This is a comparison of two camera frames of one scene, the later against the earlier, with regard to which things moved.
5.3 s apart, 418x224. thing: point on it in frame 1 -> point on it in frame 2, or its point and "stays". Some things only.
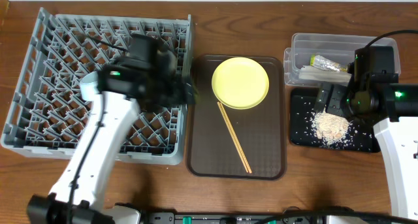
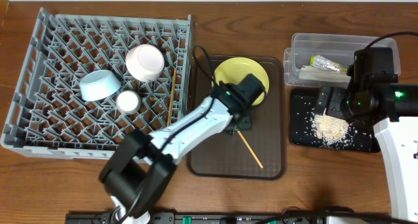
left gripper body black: [182, 91] -> [242, 121]
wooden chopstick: [235, 136] -> [250, 149]
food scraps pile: [331, 128] stays
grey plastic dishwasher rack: [48, 116] stays
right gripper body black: [339, 102] stays
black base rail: [145, 215] stays
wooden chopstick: [233, 134] -> [172, 95]
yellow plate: [240, 83] stays
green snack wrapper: [317, 61] stays
